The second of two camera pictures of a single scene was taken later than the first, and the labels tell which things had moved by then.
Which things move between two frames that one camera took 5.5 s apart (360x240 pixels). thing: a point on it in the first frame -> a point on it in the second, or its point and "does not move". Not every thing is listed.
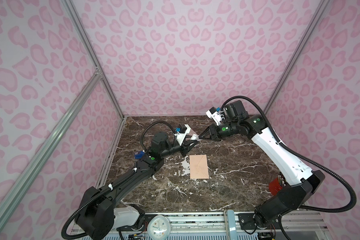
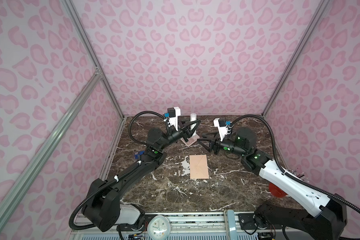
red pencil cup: (274, 186) does not move
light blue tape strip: (232, 224) does not move
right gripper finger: (209, 136) -> (208, 148)
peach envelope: (199, 167) does not move
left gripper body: (182, 149) -> (172, 137)
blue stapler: (140, 155) does not move
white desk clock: (159, 227) does not move
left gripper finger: (190, 142) -> (186, 124)
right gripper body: (224, 130) -> (233, 148)
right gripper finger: (204, 132) -> (216, 135)
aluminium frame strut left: (92, 52) does not move
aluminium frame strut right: (322, 5) does not move
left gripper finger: (192, 145) -> (193, 131)
